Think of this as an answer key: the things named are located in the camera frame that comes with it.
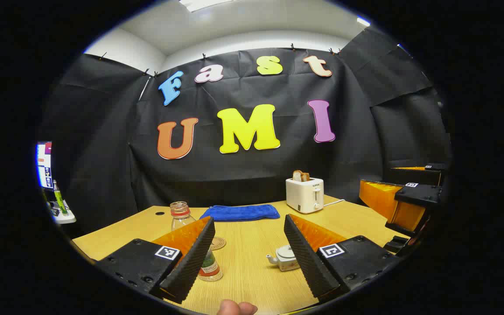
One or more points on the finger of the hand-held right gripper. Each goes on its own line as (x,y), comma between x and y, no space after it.
(418,177)
(418,194)

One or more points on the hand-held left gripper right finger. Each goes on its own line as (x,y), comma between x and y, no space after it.
(309,262)

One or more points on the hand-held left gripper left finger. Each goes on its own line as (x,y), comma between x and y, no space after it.
(190,262)

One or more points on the white ceramic teacup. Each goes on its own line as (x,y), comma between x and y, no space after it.
(285,264)

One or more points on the white teacup lid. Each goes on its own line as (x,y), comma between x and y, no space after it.
(285,251)

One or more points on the round wooden coaster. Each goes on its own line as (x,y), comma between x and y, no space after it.
(219,243)

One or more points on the clear plastic water bottle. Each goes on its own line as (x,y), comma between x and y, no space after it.
(180,218)

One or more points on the green bottle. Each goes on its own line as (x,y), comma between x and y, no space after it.
(59,199)

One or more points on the white toaster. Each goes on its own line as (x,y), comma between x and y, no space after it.
(303,194)

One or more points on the blue folded towel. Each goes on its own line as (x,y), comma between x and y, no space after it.
(239,212)

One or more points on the bread slice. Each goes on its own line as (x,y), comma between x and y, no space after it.
(300,176)

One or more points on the black backdrop cloth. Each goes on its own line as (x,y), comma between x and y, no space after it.
(278,175)

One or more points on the white side table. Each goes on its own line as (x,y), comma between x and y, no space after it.
(64,217)

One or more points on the computer monitor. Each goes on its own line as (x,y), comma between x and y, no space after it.
(44,164)

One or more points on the ceiling light panel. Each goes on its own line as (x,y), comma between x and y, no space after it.
(204,3)

